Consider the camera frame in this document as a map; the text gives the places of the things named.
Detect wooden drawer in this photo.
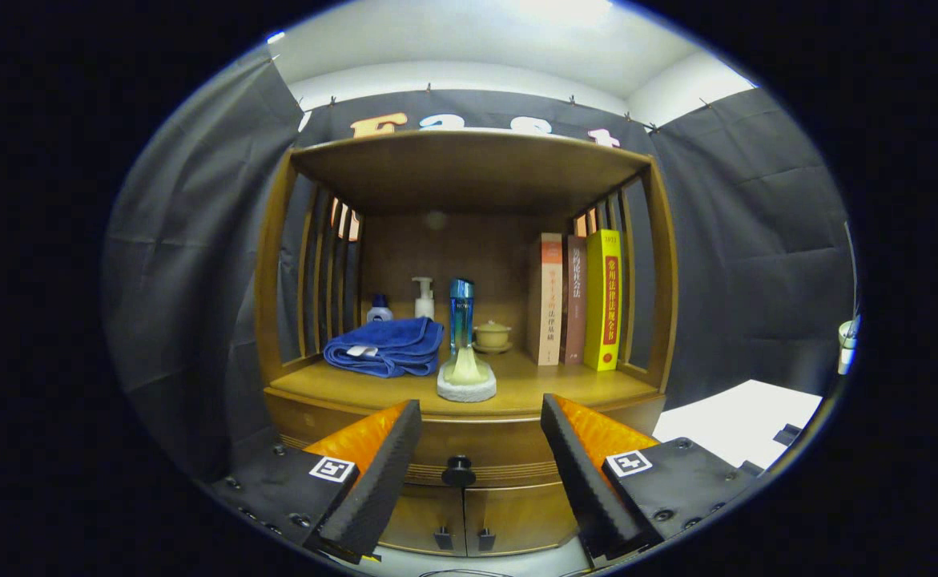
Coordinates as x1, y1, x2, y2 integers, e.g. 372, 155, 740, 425
264, 390, 666, 488

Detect wooden countertop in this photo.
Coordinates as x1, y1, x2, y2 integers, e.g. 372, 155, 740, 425
267, 349, 663, 422

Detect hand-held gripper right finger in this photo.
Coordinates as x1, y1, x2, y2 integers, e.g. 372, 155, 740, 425
539, 393, 764, 562

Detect white container with tools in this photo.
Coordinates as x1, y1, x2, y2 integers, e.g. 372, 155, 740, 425
837, 314, 862, 376

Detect yellow book red label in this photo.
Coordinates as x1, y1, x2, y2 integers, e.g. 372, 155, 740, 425
583, 229, 624, 373

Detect blue folded towel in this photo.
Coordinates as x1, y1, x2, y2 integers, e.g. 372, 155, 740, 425
323, 317, 445, 379

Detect wooden cabinet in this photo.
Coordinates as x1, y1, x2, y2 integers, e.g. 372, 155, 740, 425
254, 130, 679, 559

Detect wooden cabinet door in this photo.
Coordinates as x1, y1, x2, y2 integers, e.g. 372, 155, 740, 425
462, 481, 580, 555
379, 485, 469, 558

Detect black round drawer knob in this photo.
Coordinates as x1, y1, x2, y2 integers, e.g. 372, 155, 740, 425
441, 454, 477, 488

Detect yellow-green lidded teacup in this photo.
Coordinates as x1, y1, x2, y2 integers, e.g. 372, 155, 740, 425
472, 320, 513, 355

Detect beige book orange band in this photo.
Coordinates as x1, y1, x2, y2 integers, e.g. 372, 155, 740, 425
527, 232, 564, 367

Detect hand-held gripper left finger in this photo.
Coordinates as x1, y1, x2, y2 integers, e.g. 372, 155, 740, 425
206, 399, 424, 564

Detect blue glass bottle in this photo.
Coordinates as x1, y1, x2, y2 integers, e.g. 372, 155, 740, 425
449, 278, 476, 357

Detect white table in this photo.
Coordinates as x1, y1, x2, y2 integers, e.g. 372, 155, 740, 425
651, 379, 824, 472

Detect brown book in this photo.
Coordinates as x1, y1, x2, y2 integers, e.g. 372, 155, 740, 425
561, 235, 590, 366

